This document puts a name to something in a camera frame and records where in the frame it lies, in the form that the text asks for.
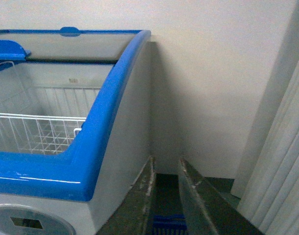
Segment white wire freezer basket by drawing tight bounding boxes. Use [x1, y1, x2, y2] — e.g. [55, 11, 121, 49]
[0, 62, 105, 155]

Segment white vertical blinds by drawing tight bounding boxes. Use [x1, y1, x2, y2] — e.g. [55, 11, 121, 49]
[237, 61, 299, 235]

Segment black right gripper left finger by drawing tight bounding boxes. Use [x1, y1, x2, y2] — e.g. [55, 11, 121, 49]
[97, 156, 156, 235]

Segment white chest freezer blue rim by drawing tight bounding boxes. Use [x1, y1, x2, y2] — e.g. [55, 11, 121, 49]
[0, 27, 151, 235]

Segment glass sliding freezer lid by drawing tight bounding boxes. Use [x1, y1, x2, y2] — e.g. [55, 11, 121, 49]
[0, 30, 137, 64]

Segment blue plastic basket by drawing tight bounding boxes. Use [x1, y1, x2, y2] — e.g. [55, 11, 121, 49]
[152, 214, 188, 235]

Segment oval temperature control panel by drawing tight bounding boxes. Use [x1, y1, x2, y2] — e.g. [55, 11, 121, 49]
[0, 205, 76, 235]

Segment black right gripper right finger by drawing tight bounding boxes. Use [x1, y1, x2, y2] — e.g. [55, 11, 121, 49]
[178, 158, 263, 235]

